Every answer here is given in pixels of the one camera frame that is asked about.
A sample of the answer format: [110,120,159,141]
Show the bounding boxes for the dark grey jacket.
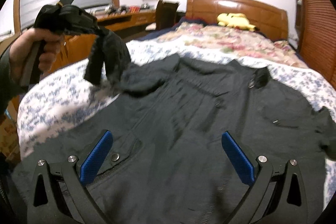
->
[1,39,335,223]

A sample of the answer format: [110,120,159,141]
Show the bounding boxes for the left forearm grey sleeve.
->
[0,47,28,115]

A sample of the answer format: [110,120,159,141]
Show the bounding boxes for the person's left hand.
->
[8,27,65,84]

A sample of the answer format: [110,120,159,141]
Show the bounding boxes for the wooden desk cabinet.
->
[43,10,155,77]

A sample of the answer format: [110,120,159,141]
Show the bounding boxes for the blue floral white quilt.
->
[16,39,336,209]

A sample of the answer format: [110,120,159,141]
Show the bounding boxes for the dark wooden chair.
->
[145,0,179,31]

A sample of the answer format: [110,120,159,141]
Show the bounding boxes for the pink floral blanket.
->
[157,22,307,68]

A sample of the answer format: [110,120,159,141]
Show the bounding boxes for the wooden headboard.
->
[186,0,289,42]

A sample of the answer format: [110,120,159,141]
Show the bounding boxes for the yellow plush toy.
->
[217,13,259,31]

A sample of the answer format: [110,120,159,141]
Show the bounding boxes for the wooden louvered wardrobe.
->
[295,0,335,86]

